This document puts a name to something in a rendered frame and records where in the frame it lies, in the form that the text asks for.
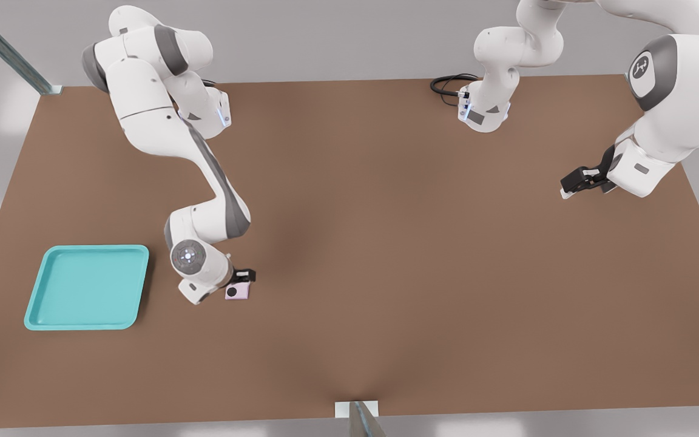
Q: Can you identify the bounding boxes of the pale blue-green tray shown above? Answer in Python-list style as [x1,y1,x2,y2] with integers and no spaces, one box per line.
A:
[24,245,150,331]

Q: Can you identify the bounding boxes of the black cable loop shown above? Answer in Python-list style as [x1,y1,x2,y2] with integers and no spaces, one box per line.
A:
[430,74,479,107]

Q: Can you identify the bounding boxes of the silver frame post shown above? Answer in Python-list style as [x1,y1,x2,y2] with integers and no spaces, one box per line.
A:
[0,0,63,96]
[335,401,387,437]

